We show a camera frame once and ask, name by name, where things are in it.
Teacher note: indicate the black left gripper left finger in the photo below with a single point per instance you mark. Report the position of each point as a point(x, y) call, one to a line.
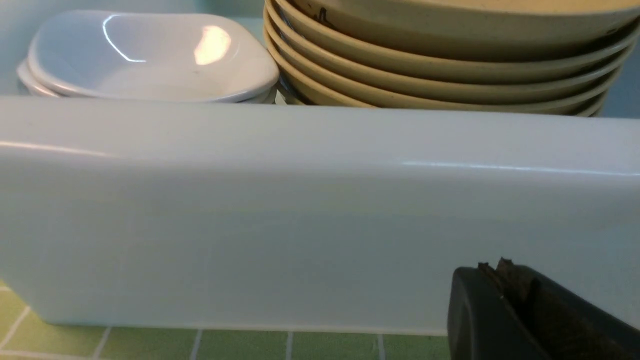
point(481, 325)

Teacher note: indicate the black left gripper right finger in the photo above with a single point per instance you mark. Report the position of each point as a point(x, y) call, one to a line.
point(563, 324)

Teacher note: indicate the beige noodle bowl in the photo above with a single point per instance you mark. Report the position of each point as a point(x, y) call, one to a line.
point(478, 30)

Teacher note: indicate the white square dish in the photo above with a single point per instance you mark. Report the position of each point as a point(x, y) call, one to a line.
point(35, 88)
point(184, 57)

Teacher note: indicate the white square dish front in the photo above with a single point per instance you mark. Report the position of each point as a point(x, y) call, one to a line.
point(35, 88)

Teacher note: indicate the stacked beige bowl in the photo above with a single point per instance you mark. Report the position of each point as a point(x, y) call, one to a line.
point(320, 97)
point(316, 72)
point(380, 102)
point(387, 68)

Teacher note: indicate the top stacked beige bowl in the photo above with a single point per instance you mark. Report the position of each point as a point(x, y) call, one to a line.
point(387, 68)

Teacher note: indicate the large white plastic tub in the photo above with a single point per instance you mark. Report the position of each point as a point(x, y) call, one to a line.
point(298, 217)

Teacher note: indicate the green checkered tablecloth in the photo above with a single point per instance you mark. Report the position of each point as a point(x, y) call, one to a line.
point(25, 337)

